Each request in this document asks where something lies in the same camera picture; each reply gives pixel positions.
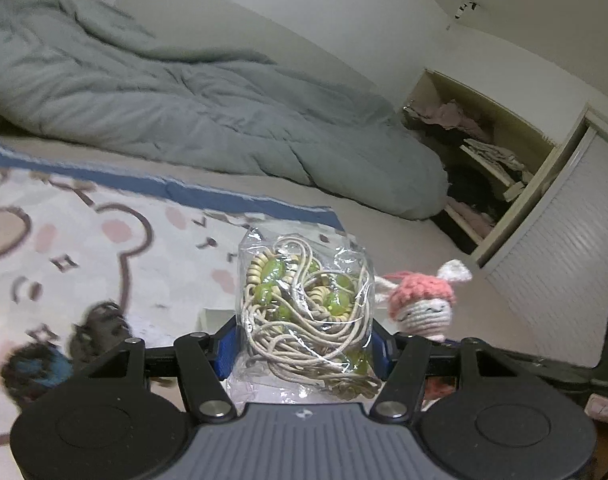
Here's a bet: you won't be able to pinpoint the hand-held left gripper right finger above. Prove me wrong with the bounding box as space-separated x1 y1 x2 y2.
371 320 534 421

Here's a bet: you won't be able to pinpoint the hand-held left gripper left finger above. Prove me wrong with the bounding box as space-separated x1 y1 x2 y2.
76 317 247 421

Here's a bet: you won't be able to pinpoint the crochet bunny doll pink hat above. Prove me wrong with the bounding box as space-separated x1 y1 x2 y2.
374 259 473 401

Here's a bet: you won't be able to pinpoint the clear bag of beaded cord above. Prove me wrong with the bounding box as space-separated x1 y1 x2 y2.
226 225 385 403

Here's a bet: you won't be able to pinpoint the black hair claw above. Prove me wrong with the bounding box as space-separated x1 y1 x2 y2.
66 300 135 367

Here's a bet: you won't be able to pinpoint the white wardrobe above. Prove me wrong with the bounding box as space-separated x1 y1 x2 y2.
401 67 608 367

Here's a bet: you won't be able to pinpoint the bear printed blanket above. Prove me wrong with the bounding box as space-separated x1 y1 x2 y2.
0 135 345 441

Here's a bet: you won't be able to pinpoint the black garment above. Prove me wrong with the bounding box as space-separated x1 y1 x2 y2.
441 162 507 221

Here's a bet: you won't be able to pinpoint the stack of folded clothes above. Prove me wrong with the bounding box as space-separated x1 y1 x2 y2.
458 137 534 203

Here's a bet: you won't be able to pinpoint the pink clothes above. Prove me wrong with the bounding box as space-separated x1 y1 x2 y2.
409 100 494 143

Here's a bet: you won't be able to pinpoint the grey duvet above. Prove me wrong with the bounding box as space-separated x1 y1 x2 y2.
0 0 449 221

